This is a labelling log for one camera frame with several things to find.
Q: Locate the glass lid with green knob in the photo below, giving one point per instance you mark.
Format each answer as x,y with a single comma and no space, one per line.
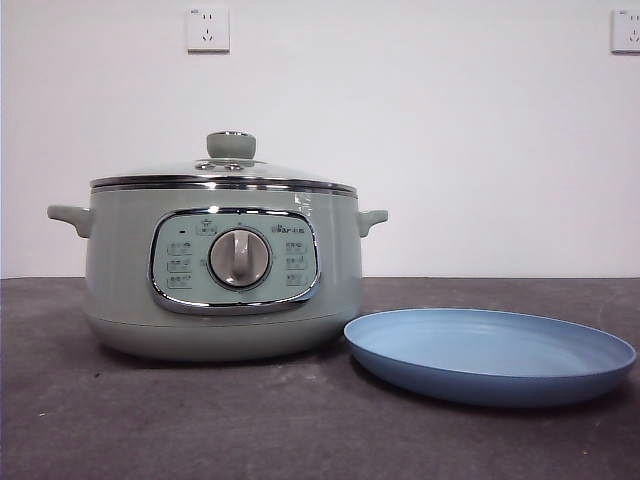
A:
231,146

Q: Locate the blue round plate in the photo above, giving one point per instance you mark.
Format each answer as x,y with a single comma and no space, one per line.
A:
475,350

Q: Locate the pale green electric steamer pot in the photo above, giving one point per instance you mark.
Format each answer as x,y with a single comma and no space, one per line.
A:
125,250

